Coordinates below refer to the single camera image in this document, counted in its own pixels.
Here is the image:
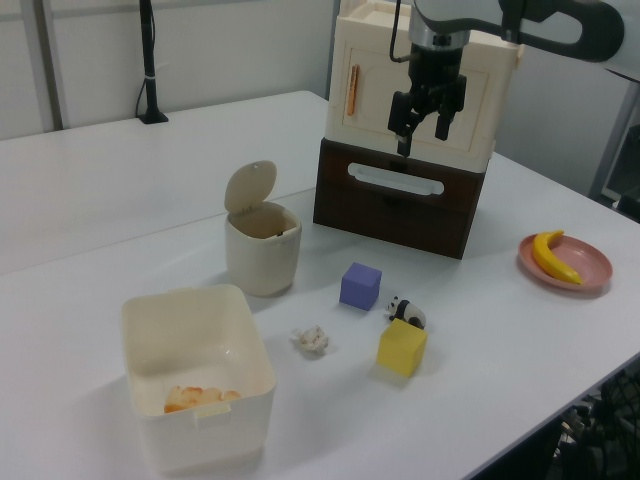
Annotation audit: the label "orange cabinet door handle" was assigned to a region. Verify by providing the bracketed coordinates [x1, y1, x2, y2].
[346, 64, 362, 117]

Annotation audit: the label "purple cube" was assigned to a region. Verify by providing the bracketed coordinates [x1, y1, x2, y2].
[338, 261, 383, 312]

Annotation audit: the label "small cream trash can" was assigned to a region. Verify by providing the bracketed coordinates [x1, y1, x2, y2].
[223, 159, 304, 297]

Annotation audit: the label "panda figurine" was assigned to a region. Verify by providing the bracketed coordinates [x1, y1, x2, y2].
[384, 295, 428, 330]

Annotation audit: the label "yellow banana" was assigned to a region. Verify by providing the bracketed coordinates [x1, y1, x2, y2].
[530, 229, 584, 286]

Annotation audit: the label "black mesh object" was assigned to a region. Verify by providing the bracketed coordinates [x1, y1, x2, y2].
[552, 369, 640, 480]

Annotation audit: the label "orange food pieces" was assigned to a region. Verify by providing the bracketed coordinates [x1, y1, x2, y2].
[163, 384, 242, 415]

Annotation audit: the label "pink plate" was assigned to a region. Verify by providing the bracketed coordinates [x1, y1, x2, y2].
[517, 233, 614, 292]

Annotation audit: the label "dark wood drawer box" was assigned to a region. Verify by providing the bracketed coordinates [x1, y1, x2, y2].
[312, 137, 487, 260]

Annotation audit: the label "yellow cube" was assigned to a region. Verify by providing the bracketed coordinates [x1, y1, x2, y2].
[377, 318, 429, 377]

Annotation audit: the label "crumpled white paper ball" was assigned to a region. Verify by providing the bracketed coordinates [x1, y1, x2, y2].
[289, 324, 332, 359]

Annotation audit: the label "white drawer handle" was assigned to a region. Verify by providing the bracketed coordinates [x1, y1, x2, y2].
[347, 162, 446, 197]

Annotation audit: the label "cream open storage bin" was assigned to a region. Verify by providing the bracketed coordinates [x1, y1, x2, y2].
[120, 283, 278, 475]

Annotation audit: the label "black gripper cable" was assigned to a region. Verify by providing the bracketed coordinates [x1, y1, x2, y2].
[388, 0, 416, 65]

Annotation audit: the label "cream plastic cabinet box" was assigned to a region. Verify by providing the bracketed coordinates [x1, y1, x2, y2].
[327, 0, 526, 174]

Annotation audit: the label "black pole stand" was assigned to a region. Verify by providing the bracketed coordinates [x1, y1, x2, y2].
[135, 0, 170, 125]

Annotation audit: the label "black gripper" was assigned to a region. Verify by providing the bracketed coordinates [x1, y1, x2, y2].
[388, 46, 469, 158]

